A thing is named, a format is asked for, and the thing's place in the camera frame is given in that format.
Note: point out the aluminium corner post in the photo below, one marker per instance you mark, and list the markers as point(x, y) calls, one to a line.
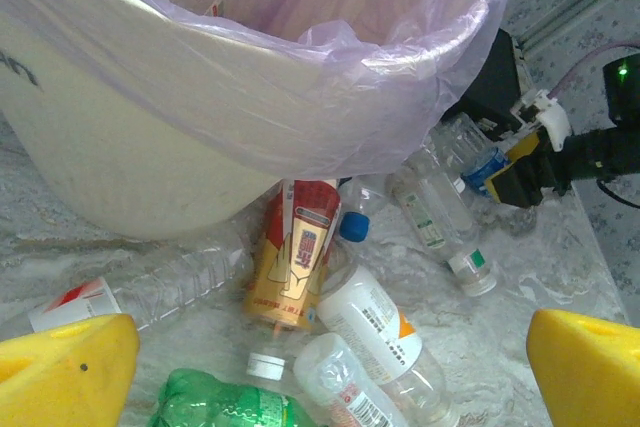
point(580, 7)

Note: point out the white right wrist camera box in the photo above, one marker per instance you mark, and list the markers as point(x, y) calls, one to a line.
point(552, 122)

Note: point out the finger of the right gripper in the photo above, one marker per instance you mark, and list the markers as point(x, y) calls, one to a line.
point(525, 184)
point(525, 149)

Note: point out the marbled plastic table cover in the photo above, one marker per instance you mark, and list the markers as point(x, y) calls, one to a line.
point(500, 347)

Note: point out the clear bottle red cap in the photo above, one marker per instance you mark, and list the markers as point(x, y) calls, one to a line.
point(340, 387)

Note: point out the clear bottle fruit picture label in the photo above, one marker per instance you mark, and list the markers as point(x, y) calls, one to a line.
point(430, 227)

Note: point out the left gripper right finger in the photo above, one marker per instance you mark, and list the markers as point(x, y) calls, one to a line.
point(590, 377)

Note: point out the clear bottle white orange label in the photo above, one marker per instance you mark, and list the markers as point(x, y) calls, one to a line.
point(370, 317)

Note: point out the small clear white-capped bottle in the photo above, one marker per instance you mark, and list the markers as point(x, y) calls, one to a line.
point(265, 364)

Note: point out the red gold drink bottle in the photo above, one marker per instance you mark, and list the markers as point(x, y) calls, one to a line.
point(295, 267)

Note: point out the clear bottle blue cap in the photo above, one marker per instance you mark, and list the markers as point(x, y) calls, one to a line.
point(355, 226)

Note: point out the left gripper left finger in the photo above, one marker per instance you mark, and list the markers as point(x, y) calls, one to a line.
point(60, 377)

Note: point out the cream plastic bin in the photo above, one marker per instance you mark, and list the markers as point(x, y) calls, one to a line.
point(125, 157)

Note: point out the clear bottle red white label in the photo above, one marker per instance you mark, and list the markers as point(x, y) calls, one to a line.
point(80, 299)

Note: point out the blue label bottle white cap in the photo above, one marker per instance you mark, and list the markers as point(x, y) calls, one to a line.
point(482, 172)

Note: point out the green bottle orange cap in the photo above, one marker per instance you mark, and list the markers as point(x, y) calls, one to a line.
point(225, 404)

